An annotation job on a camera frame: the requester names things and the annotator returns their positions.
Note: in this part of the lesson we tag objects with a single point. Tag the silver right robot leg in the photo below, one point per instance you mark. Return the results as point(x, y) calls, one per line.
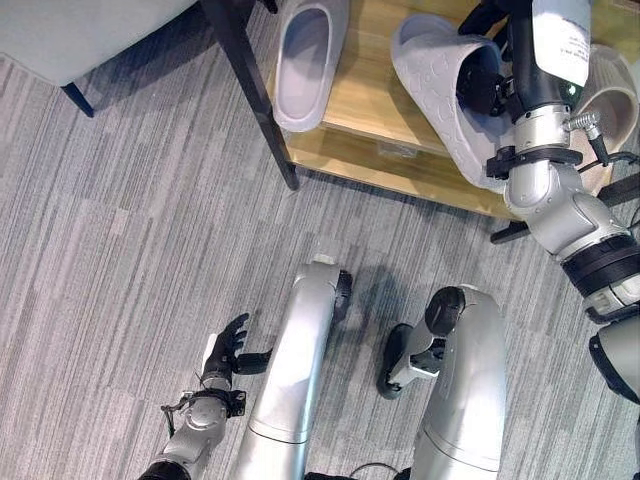
point(465, 380)

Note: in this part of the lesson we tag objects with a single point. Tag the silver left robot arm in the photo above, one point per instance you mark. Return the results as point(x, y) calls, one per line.
point(200, 422)

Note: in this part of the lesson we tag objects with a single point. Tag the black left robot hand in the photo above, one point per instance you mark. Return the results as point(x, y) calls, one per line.
point(224, 350)

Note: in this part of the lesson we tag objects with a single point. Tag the black robot waist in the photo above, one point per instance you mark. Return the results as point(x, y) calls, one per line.
point(350, 474)

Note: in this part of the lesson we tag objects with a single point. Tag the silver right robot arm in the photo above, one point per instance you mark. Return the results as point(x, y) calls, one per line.
point(565, 210)

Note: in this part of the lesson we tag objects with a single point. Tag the light grey smooth slipper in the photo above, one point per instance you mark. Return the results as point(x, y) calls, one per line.
point(305, 65)

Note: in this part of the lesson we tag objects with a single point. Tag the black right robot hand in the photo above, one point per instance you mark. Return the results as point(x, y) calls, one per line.
point(537, 75)

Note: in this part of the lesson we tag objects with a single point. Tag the silver left robot leg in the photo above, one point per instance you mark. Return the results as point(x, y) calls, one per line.
point(295, 370)

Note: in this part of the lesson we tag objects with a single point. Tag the wooden shoe rack black frame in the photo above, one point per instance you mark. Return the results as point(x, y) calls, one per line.
point(370, 100)

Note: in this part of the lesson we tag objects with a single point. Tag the grey embossed slipper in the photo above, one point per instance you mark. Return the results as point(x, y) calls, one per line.
point(435, 80)

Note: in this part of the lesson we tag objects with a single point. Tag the silver robot leg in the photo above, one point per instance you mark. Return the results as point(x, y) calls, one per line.
point(465, 380)
point(295, 370)

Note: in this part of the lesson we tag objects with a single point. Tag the beige slipper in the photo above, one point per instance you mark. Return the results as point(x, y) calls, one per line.
point(612, 107)

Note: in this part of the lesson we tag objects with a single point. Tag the white upholstered seat black legs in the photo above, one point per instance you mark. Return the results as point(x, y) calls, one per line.
point(75, 35)

